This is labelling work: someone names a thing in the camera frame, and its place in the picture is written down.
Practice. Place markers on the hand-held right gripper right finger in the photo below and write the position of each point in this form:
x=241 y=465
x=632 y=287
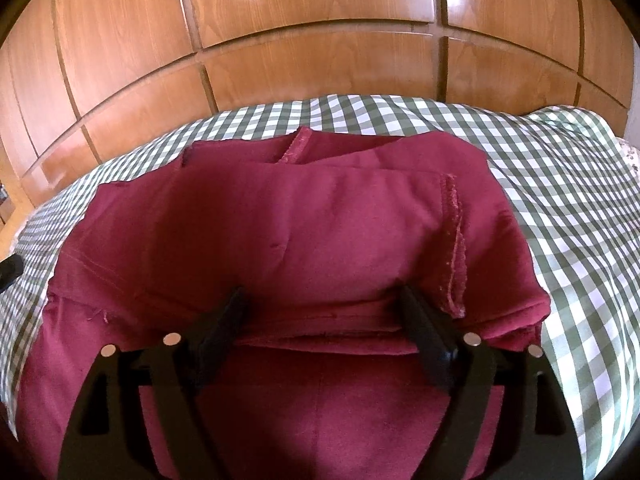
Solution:
x=425 y=330

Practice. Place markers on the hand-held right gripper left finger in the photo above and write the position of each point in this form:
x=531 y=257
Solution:
x=225 y=322

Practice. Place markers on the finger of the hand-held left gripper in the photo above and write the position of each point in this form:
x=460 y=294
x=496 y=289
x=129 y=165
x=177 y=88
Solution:
x=11 y=270

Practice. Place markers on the dark red garment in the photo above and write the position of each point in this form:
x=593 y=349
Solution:
x=310 y=220

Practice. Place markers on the green white checked blanket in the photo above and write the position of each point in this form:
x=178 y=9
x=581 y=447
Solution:
x=575 y=260

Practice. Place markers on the wooden headboard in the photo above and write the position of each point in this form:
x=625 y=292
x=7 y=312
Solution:
x=325 y=70

